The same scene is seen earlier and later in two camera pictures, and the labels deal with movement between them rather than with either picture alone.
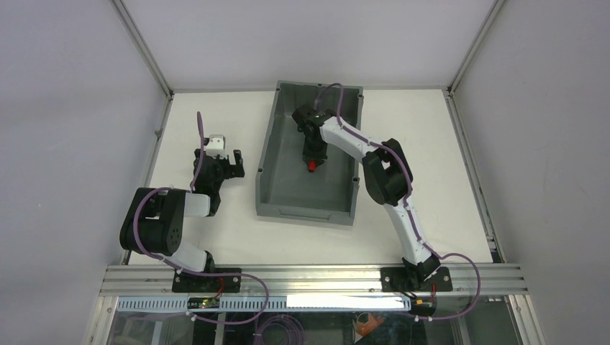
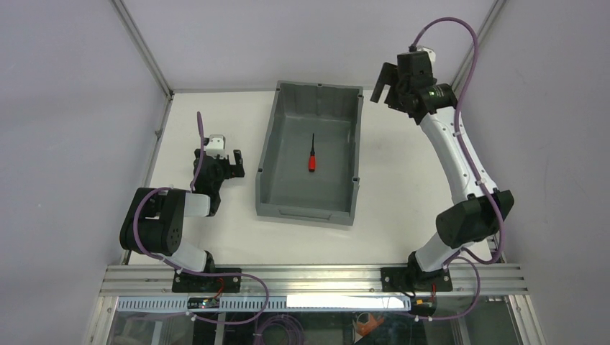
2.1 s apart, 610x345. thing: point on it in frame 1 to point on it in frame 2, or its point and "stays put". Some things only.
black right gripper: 313,155 to 395,90
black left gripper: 221,163 stays put
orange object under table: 364,328 stays put
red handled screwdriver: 312,165 stays put
